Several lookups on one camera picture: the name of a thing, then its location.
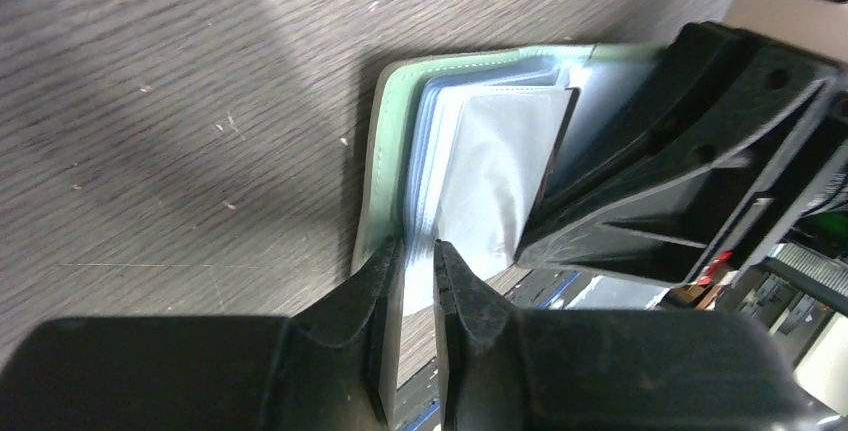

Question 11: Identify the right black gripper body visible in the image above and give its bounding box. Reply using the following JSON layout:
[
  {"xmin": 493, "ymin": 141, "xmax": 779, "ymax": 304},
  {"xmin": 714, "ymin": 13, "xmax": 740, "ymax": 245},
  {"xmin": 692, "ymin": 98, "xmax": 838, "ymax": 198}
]
[{"xmin": 695, "ymin": 76, "xmax": 847, "ymax": 283}]

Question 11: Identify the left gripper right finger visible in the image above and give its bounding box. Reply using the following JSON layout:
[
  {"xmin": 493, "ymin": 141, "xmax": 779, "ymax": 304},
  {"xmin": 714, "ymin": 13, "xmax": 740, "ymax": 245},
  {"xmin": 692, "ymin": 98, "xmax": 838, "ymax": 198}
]
[{"xmin": 433, "ymin": 241, "xmax": 834, "ymax": 430}]

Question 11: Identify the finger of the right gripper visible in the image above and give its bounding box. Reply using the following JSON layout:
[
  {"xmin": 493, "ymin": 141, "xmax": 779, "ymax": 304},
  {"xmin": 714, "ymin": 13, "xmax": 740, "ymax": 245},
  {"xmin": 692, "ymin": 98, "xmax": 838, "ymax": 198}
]
[{"xmin": 516, "ymin": 22, "xmax": 842, "ymax": 286}]

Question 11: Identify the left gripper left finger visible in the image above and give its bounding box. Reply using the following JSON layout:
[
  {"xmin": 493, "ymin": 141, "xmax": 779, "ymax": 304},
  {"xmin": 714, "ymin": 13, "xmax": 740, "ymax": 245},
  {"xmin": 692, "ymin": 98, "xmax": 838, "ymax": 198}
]
[{"xmin": 1, "ymin": 238, "xmax": 404, "ymax": 430}]

